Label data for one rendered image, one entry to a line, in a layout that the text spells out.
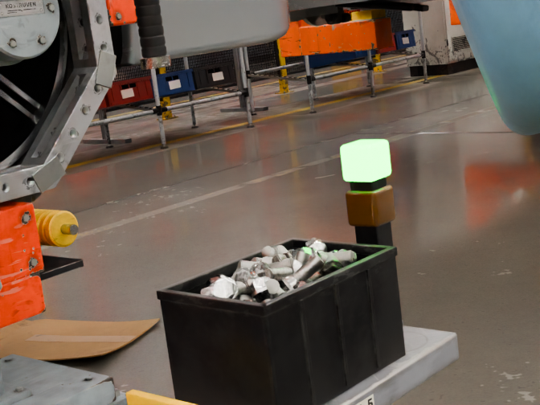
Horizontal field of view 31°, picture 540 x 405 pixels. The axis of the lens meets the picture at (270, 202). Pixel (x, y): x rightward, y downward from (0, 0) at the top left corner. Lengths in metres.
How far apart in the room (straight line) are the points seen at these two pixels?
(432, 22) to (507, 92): 9.06
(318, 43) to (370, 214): 4.57
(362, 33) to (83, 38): 3.84
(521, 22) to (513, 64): 0.01
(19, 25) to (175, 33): 0.57
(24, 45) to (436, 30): 8.08
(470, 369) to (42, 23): 1.24
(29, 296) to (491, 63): 1.32
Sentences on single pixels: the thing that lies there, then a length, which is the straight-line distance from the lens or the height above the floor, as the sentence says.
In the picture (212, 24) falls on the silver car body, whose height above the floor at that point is 0.79.
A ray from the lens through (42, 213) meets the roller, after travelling 1.62.
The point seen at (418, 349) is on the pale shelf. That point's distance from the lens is 1.04.
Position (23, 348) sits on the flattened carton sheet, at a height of 0.01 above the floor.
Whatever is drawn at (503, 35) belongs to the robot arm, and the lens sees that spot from 0.26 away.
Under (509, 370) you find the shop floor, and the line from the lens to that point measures 2.18.
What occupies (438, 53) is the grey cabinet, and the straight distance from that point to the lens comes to 9.34.
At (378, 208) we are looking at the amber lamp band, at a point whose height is 0.59.
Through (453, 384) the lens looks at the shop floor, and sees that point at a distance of 2.13.
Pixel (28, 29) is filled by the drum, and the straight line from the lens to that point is 1.38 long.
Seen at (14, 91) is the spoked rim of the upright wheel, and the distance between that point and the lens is 1.67.
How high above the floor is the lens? 0.81
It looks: 11 degrees down
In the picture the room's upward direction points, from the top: 7 degrees counter-clockwise
